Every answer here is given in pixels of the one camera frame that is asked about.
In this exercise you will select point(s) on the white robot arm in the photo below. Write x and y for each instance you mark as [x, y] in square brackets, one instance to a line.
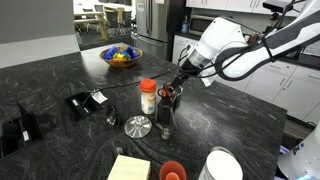
[223, 46]

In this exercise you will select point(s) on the wooden block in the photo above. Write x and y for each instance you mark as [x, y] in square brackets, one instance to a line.
[130, 168]

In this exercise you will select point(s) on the round metal lid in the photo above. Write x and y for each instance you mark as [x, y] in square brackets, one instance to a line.
[138, 126]

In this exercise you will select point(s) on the jar with orange lid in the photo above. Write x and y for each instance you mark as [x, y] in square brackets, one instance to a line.
[148, 96]

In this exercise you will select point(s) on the blue soap bottle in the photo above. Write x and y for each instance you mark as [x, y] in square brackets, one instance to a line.
[185, 25]

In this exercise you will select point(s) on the wooden dining table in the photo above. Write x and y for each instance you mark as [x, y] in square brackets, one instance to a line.
[92, 17]

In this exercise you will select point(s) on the orange cup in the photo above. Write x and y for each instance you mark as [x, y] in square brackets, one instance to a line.
[172, 170]

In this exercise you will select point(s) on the stainless steel refrigerator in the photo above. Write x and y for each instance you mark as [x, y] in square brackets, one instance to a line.
[152, 32]

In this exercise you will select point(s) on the white lidded container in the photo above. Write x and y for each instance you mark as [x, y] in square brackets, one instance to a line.
[220, 164]

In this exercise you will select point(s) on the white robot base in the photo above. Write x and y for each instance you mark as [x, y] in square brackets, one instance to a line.
[303, 161]

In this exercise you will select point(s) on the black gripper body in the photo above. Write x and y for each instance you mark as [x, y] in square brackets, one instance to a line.
[188, 69]

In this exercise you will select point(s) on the wooden bowl with packets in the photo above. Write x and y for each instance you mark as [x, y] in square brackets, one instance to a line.
[121, 56]

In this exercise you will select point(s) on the white kitchen cabinets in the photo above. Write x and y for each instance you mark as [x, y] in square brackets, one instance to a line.
[272, 83]

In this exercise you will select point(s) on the microwave oven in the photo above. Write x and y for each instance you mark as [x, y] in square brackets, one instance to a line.
[199, 23]

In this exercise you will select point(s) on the black power outlet box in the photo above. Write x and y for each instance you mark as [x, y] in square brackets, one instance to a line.
[82, 105]

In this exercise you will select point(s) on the black binder clip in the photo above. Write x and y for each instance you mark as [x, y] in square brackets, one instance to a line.
[112, 115]

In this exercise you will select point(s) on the metal measuring spoon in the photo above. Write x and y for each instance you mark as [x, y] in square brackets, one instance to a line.
[164, 132]

